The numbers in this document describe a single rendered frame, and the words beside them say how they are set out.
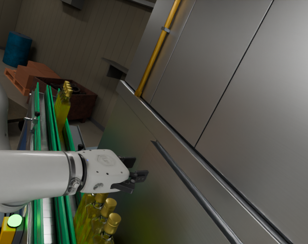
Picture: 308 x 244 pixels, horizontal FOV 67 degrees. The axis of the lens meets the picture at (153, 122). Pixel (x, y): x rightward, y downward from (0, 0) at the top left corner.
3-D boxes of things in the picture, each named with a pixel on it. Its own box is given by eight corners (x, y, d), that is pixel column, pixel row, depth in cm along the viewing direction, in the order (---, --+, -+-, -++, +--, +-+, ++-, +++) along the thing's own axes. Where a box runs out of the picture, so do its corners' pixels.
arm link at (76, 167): (76, 170, 40) (91, 169, 42) (59, 142, 46) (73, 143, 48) (61, 207, 42) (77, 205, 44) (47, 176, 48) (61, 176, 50)
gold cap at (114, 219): (111, 222, 66) (117, 211, 65) (118, 233, 64) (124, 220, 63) (101, 225, 63) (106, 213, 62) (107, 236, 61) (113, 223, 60)
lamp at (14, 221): (20, 228, 86) (22, 221, 85) (6, 228, 83) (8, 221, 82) (21, 218, 89) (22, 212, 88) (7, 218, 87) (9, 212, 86)
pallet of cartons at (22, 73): (62, 100, 504) (68, 82, 492) (24, 96, 438) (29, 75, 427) (38, 79, 562) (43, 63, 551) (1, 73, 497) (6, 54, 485)
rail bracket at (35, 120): (34, 134, 136) (40, 114, 133) (20, 131, 133) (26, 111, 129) (34, 131, 140) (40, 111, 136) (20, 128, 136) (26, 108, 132)
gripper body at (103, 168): (87, 173, 41) (135, 170, 49) (67, 142, 48) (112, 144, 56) (74, 205, 43) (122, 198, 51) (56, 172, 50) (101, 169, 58)
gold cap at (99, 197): (107, 203, 72) (111, 192, 71) (95, 203, 71) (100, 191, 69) (104, 195, 75) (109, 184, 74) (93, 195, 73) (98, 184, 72)
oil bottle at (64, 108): (62, 131, 152) (75, 92, 145) (52, 129, 149) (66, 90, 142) (61, 128, 157) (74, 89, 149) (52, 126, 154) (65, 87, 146)
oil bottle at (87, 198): (84, 245, 84) (105, 199, 78) (68, 246, 81) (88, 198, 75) (81, 232, 88) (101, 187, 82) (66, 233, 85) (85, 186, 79)
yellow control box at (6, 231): (19, 245, 87) (23, 230, 85) (-5, 247, 83) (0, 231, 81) (20, 230, 93) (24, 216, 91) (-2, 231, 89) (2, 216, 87)
